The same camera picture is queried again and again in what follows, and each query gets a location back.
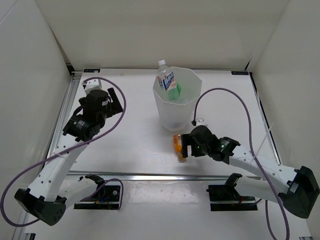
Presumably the orange juice bottle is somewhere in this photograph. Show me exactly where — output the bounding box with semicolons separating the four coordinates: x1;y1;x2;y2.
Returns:
172;134;187;163

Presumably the green plastic soda bottle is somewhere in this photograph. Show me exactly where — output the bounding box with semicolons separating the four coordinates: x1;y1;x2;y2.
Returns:
167;83;181;102

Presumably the clear bottle white orange label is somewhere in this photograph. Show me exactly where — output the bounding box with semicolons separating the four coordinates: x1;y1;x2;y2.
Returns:
156;60;177;92

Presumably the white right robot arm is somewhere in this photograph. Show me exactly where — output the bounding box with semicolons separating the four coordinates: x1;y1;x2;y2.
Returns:
181;110;320;219

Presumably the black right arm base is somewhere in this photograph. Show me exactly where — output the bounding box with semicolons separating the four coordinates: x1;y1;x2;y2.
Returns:
206;184;258;212

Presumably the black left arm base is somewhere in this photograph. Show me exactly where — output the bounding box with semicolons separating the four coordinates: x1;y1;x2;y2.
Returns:
73;178;124;211

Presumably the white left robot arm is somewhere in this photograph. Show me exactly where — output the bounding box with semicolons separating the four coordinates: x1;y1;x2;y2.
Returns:
14;88;123;226

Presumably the white plastic bin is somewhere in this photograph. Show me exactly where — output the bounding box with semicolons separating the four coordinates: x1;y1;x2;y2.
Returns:
153;66;202;132

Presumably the blue label sticker left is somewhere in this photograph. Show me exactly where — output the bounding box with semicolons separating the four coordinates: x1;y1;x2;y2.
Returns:
83;68;101;73

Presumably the blue label sticker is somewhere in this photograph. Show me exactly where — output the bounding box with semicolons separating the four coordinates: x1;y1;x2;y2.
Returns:
231;71;249;76
83;68;101;73

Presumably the blue label sticker right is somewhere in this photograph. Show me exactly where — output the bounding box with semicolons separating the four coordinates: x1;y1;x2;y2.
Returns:
231;71;249;76

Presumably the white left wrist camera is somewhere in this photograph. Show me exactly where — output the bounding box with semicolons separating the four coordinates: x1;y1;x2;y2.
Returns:
82;78;102;95

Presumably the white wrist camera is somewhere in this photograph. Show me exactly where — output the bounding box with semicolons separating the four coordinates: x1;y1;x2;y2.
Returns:
191;118;208;127
82;78;102;95

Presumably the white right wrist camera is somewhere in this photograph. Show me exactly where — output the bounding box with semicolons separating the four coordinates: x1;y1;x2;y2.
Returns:
191;118;208;127

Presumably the aluminium table rail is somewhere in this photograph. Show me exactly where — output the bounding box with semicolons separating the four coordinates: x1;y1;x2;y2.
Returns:
56;68;279;180

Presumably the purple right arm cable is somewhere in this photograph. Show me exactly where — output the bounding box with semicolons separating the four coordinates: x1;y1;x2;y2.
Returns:
190;87;291;240

